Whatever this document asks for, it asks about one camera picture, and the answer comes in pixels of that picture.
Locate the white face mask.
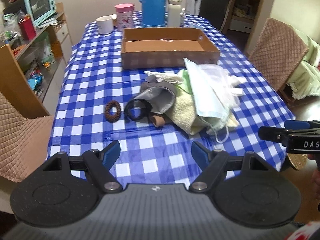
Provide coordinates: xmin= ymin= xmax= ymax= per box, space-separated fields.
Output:
xmin=183 ymin=58 xmax=234 ymax=144

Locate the dark grey cloth pouch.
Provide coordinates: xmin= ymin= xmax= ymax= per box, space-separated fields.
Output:
xmin=135 ymin=81 xmax=176 ymax=114

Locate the white fabric cloth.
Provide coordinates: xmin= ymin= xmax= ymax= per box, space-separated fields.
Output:
xmin=226 ymin=75 xmax=246 ymax=107

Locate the tan ribbed sock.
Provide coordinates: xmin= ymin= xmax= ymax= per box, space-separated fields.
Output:
xmin=149 ymin=114 xmax=165 ymax=128

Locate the person's right hand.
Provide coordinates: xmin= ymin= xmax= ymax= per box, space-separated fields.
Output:
xmin=308 ymin=154 xmax=320 ymax=200

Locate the pale green sofa cover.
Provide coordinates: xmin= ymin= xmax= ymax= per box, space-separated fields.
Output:
xmin=287 ymin=25 xmax=319 ymax=100

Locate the cream yellow towel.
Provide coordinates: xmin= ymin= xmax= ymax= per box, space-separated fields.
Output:
xmin=165 ymin=88 xmax=239 ymax=135

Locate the brown hair scrunchie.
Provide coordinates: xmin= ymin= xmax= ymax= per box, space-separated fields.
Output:
xmin=104 ymin=100 xmax=121 ymax=123

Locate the right quilted tan chair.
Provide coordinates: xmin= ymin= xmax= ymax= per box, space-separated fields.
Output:
xmin=249 ymin=18 xmax=309 ymax=91

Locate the quilted tan chair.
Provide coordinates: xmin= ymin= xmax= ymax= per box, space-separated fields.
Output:
xmin=249 ymin=18 xmax=309 ymax=91
xmin=1 ymin=45 xmax=53 ymax=183

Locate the light green cloth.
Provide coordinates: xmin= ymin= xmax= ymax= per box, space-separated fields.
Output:
xmin=175 ymin=69 xmax=193 ymax=96

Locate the left quilted tan chair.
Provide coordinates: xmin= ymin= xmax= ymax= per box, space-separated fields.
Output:
xmin=1 ymin=45 xmax=53 ymax=183

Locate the wooden shelf cabinet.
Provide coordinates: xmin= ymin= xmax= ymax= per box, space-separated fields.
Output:
xmin=1 ymin=3 xmax=72 ymax=118

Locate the brown cardboard tray box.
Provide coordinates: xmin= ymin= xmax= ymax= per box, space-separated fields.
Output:
xmin=121 ymin=27 xmax=220 ymax=70

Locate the white ceramic mug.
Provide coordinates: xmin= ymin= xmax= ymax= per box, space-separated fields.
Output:
xmin=96 ymin=15 xmax=114 ymax=35

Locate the clear plastic tissue pack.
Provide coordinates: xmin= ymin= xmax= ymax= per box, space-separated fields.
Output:
xmin=186 ymin=22 xmax=207 ymax=30

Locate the black mini fridge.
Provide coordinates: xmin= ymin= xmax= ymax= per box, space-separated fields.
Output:
xmin=185 ymin=0 xmax=234 ymax=32

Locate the pink lidded cartoon cup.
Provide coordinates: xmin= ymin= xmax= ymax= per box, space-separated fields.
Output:
xmin=114 ymin=3 xmax=135 ymax=31

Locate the red canister on shelf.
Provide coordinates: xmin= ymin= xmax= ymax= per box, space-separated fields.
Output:
xmin=18 ymin=16 xmax=36 ymax=41

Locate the white insulated bottle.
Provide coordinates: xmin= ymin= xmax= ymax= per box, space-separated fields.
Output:
xmin=167 ymin=0 xmax=183 ymax=28

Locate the teal toaster oven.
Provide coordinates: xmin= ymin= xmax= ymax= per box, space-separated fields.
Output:
xmin=23 ymin=0 xmax=56 ymax=27

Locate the large blue thermos flask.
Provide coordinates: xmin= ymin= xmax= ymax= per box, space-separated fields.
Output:
xmin=139 ymin=0 xmax=166 ymax=28

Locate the black hair tie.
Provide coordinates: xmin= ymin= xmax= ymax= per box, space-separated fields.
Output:
xmin=124 ymin=98 xmax=153 ymax=122

